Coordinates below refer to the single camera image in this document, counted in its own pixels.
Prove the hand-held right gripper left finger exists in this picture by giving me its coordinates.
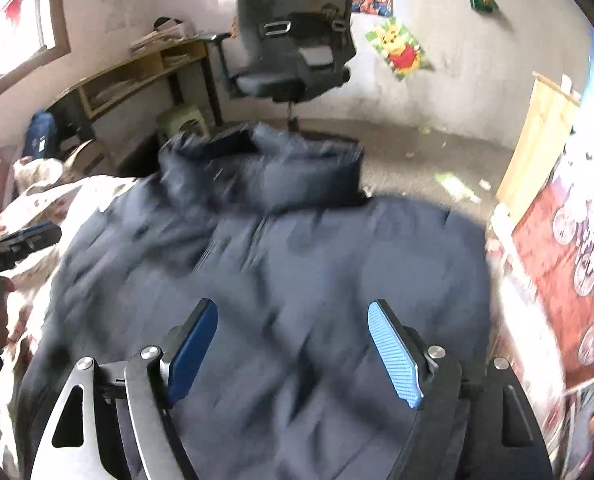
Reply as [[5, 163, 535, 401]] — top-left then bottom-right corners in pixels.
[[27, 298, 219, 480]]

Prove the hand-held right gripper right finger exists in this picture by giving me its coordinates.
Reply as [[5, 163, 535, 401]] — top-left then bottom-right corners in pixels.
[[367, 299, 552, 480]]

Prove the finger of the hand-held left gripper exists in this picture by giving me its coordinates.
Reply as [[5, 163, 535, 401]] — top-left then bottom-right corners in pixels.
[[0, 222, 63, 273]]

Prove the navy puffer jacket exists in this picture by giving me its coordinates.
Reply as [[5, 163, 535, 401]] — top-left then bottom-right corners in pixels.
[[14, 122, 492, 480]]

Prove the person's left hand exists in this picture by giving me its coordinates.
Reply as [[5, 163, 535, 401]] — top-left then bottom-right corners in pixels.
[[0, 277, 17, 346]]

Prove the floral satin blanket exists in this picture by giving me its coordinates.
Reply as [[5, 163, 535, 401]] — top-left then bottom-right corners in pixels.
[[0, 157, 143, 471]]

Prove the blue backpack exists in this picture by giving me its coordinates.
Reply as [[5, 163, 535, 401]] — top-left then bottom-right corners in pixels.
[[22, 110, 58, 161]]

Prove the green paper scrap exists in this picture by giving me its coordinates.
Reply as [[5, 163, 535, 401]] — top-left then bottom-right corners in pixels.
[[434, 172, 482, 203]]

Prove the green plastic stool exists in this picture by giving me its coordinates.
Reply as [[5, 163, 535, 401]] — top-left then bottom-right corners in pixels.
[[156, 104, 210, 143]]

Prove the wooden desk with shelves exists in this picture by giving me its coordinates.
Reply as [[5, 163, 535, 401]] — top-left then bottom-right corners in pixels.
[[44, 35, 225, 171]]

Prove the blue printed curtain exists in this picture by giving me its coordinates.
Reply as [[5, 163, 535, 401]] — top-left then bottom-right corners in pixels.
[[492, 25, 594, 396]]

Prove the wood-framed window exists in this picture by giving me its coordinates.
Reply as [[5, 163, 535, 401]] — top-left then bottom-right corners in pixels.
[[0, 0, 73, 111]]

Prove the stack of papers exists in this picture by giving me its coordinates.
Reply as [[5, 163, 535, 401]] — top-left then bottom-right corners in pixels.
[[130, 27, 198, 56]]

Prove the light wooden cabinet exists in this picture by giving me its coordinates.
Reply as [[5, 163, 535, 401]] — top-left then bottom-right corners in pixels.
[[496, 72, 582, 226]]

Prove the black mesh office chair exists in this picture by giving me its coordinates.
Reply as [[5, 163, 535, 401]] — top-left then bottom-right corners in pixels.
[[197, 0, 360, 133]]

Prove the white paper sheet on wall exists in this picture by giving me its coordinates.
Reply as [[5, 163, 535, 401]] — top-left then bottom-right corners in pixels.
[[100, 0, 128, 33]]

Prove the yellow bear wall poster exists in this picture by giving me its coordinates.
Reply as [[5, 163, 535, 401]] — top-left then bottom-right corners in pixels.
[[366, 16, 435, 82]]

